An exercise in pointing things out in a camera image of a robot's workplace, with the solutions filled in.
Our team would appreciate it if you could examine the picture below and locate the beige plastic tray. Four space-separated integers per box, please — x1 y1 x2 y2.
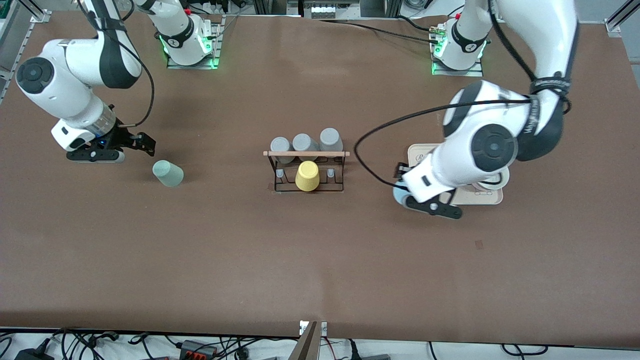
407 143 504 206

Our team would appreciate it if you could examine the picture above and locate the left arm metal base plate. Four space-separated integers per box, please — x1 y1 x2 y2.
431 25 484 77

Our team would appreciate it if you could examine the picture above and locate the black orange connector box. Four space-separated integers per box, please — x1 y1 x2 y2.
179 340 219 359

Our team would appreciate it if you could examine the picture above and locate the yellow cup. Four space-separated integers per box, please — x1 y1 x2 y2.
295 160 321 192

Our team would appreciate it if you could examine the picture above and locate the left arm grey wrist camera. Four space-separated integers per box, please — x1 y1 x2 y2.
405 194 463 221

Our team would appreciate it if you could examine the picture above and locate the grey power strip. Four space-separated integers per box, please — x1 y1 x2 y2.
302 0 351 20

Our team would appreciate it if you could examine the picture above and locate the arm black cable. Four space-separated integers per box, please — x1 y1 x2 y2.
117 50 155 128
354 0 572 188

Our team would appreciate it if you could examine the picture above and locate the black power adapter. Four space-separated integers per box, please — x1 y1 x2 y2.
14 347 56 360

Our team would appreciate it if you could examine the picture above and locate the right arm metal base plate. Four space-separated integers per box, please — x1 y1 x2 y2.
166 15 221 70

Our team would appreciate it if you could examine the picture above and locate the mint green cup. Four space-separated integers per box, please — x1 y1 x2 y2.
152 160 184 188

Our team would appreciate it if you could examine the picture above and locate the grey cup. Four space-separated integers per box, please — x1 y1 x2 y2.
292 133 320 162
319 128 344 158
270 137 295 165

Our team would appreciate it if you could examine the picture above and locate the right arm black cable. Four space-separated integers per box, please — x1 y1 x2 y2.
117 50 155 128

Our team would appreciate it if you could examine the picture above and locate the white post bracket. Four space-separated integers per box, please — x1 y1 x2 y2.
299 320 328 337

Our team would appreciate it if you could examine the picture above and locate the black wire cup rack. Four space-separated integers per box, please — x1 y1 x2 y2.
263 150 351 193

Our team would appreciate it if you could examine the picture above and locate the light blue cup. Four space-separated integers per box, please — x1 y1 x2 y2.
392 181 412 207

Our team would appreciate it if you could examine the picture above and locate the white bowl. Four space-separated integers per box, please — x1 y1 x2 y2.
470 166 511 194

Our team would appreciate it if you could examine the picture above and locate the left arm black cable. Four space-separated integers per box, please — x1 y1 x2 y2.
354 0 572 188

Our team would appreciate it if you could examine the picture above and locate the black table cable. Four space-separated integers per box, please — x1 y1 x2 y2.
319 19 437 42

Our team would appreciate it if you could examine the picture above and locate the wooden camera post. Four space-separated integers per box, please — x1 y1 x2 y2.
289 320 321 360

